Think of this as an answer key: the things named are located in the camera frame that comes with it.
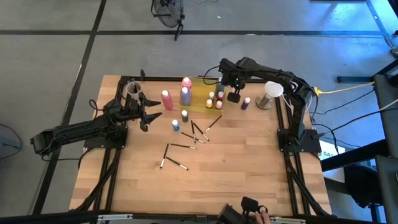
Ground tall lavender paint bottle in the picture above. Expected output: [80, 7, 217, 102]
[180, 86, 192, 106]

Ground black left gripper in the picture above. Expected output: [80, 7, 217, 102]
[129, 93, 163, 133]

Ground person's hand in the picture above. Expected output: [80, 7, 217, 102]
[254, 210, 272, 224]

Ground yellow power cord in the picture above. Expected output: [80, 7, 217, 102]
[313, 81, 376, 96]

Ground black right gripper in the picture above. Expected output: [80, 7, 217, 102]
[219, 58, 246, 104]

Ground silver metal bracket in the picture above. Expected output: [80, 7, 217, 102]
[270, 217, 307, 224]
[98, 213, 134, 222]

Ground tall red paint bottle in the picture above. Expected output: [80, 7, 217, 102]
[160, 90, 174, 111]

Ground white printed sign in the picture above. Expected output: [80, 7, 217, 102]
[317, 139, 346, 161]

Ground tall grey paint bottle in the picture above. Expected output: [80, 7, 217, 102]
[215, 77, 225, 96]

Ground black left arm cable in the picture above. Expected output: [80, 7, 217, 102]
[88, 98, 105, 121]

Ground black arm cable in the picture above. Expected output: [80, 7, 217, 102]
[88, 98, 105, 121]
[203, 65, 222, 86]

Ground black floor fan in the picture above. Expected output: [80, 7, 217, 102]
[150, 0, 186, 42]

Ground white cable bundle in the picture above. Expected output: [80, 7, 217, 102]
[282, 95, 295, 111]

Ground black desk frame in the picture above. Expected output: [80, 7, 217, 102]
[320, 67, 398, 224]

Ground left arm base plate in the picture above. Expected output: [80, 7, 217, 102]
[83, 126, 128, 149]

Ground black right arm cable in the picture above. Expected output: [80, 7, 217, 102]
[203, 65, 222, 86]

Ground white cup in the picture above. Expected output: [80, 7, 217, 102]
[126, 80, 144, 101]

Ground yellow translucent plastic bin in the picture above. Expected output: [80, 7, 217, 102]
[179, 77, 228, 113]

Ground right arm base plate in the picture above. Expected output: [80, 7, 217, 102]
[277, 126, 322, 154]

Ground black aluminium table frame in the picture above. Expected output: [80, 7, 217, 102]
[74, 74, 331, 218]

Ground white dome-top metal stand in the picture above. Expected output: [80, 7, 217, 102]
[255, 80, 284, 110]

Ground black teleoperation handle device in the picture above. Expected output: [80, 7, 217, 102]
[216, 195, 269, 224]

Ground black chair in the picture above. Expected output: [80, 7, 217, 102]
[343, 163, 384, 209]

